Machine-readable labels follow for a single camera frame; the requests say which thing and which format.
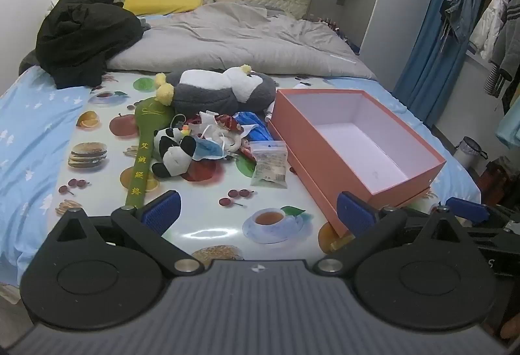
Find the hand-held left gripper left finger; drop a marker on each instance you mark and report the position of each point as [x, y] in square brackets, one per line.
[162, 213]

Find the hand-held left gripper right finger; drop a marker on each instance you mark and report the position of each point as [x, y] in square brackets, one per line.
[353, 213]

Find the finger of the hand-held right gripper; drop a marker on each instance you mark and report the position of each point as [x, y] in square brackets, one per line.
[467, 209]

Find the panda plush toy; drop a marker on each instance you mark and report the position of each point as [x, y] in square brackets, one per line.
[174, 156]

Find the orange cardboard box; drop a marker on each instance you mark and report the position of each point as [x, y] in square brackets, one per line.
[353, 148]

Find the blue face mask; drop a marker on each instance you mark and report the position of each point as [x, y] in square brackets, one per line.
[207, 150]

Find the white face mask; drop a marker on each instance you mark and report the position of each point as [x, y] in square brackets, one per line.
[225, 140]

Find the clear zip bag of snacks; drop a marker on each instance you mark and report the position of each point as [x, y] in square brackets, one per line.
[268, 166]

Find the red foil snack packet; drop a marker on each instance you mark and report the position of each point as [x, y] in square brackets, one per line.
[228, 122]

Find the blue plastic packet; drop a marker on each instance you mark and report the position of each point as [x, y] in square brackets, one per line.
[252, 125]

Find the person's right hand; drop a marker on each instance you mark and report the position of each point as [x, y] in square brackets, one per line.
[511, 328]

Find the dark red stool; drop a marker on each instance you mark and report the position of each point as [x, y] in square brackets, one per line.
[493, 180]

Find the white trash bin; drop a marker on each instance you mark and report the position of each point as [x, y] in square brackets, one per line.
[467, 154]

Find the green plush massage hammer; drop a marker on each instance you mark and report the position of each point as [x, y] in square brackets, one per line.
[150, 123]

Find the grey white penguin plush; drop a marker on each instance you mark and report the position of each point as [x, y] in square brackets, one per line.
[211, 95]

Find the white tube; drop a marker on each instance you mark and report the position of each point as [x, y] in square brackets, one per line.
[269, 115]

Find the blue curtain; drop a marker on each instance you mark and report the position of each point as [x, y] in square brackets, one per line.
[426, 54]

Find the hanging grey striped sweater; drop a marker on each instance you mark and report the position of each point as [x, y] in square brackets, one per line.
[510, 42]

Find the row of small bottles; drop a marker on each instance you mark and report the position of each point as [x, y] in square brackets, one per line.
[337, 30]

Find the hanging white puffer jacket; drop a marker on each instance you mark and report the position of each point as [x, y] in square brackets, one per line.
[487, 26]

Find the grey duvet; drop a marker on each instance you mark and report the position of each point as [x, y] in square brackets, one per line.
[243, 42]

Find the black jacket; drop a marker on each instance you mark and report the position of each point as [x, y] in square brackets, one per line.
[85, 38]

